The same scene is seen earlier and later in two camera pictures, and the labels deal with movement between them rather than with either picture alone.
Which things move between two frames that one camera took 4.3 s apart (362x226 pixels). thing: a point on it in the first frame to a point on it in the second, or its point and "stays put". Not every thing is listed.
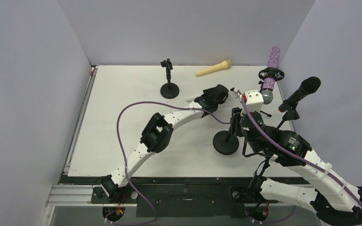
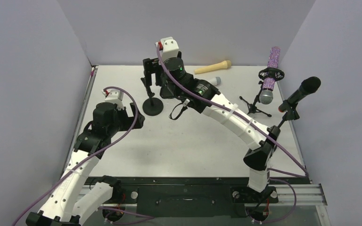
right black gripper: x=236 y=121 to x=149 y=67
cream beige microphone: x=220 y=66 stays put
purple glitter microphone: x=268 y=84 stays put
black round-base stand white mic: x=225 y=142 to x=152 y=106
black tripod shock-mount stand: x=270 y=73 stays put
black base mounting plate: x=175 y=197 stays put
